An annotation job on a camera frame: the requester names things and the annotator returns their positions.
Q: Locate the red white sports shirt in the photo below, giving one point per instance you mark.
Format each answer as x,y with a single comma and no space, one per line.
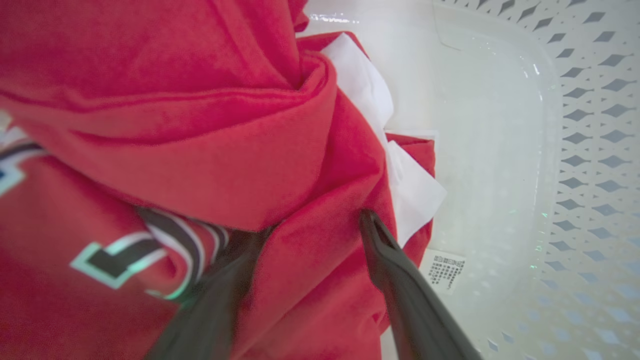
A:
175,150

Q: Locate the cream perforated laundry basket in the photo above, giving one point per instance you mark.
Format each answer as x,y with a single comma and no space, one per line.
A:
500,150

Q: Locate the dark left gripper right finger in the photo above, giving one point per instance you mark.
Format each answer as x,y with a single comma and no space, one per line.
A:
415,315

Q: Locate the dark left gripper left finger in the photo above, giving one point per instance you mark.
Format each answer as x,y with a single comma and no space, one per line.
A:
205,320

